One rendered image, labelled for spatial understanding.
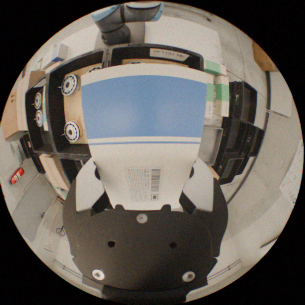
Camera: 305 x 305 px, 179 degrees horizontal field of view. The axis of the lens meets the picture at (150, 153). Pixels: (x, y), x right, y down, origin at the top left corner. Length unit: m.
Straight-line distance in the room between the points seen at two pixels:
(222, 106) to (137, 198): 0.59
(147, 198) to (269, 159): 2.95
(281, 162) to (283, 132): 0.65
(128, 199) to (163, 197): 0.05
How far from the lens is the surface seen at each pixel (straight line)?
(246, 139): 1.46
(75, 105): 0.51
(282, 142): 2.89
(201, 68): 0.36
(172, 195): 0.15
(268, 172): 3.03
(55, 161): 0.77
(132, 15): 0.49
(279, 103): 2.92
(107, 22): 0.52
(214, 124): 0.68
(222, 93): 0.63
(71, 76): 0.52
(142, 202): 0.16
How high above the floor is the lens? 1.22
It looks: 61 degrees down
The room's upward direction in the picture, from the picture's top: 176 degrees clockwise
